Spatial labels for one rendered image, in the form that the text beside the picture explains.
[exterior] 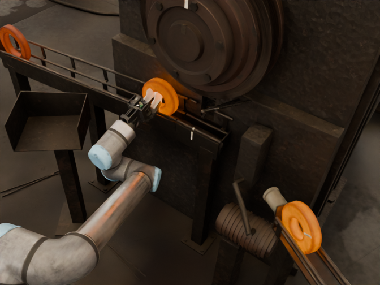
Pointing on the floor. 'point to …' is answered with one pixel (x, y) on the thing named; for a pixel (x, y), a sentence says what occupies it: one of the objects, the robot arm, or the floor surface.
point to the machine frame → (271, 109)
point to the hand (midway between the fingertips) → (160, 93)
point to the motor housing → (240, 242)
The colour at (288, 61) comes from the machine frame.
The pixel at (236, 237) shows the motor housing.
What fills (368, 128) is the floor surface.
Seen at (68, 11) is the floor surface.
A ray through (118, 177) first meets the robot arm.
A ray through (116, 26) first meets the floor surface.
